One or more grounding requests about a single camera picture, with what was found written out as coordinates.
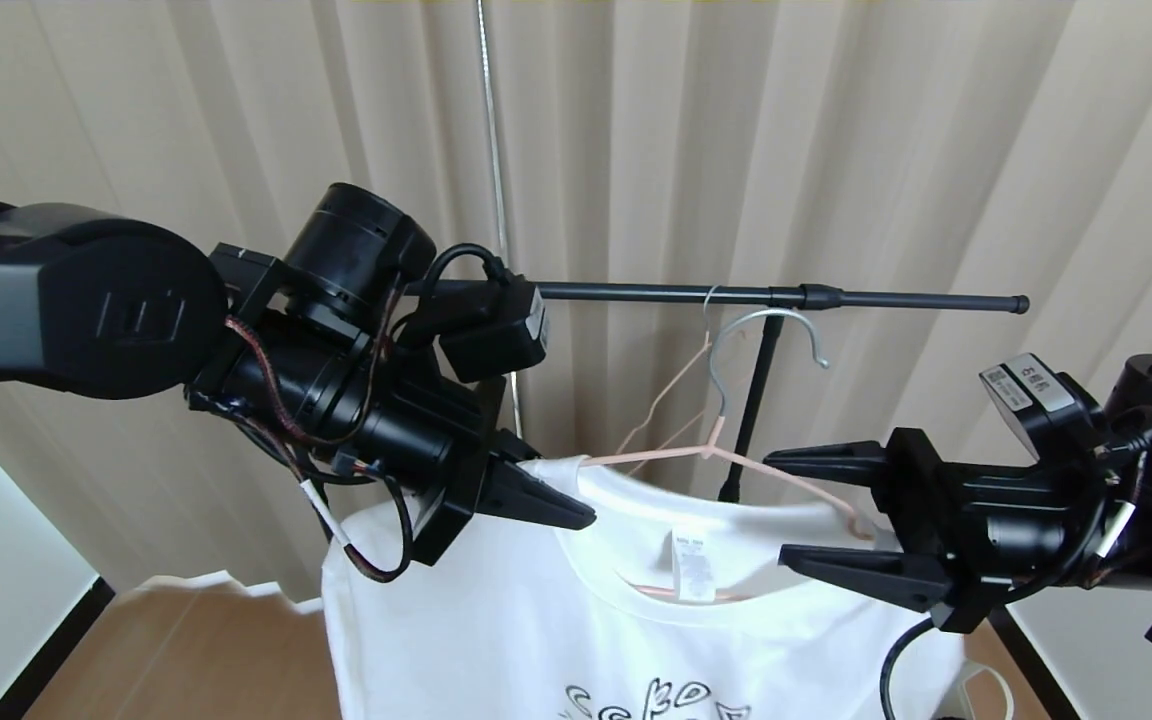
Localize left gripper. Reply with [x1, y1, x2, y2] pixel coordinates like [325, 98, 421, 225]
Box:
[206, 315, 509, 568]

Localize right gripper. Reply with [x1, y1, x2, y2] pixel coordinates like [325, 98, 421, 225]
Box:
[763, 427, 1109, 634]

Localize pink clothes hanger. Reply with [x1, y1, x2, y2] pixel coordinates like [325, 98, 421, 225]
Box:
[579, 308, 877, 603]
[614, 285, 727, 477]

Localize white printed t-shirt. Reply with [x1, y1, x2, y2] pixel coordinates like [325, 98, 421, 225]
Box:
[321, 455, 969, 720]

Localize white laundry basket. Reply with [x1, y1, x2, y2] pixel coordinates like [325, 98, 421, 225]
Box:
[934, 660, 1017, 720]

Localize black clothes rack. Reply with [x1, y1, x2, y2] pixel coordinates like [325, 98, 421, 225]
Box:
[406, 280, 1030, 503]

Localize beige curtain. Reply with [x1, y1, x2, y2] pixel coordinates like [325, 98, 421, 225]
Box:
[0, 0, 1152, 611]

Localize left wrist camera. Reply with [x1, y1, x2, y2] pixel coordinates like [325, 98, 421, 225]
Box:
[401, 275, 550, 385]

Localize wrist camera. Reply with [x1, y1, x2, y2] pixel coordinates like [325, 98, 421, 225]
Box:
[978, 352, 1103, 463]
[401, 275, 550, 385]

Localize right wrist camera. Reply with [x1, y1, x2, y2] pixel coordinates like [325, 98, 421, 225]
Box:
[978, 352, 1103, 463]

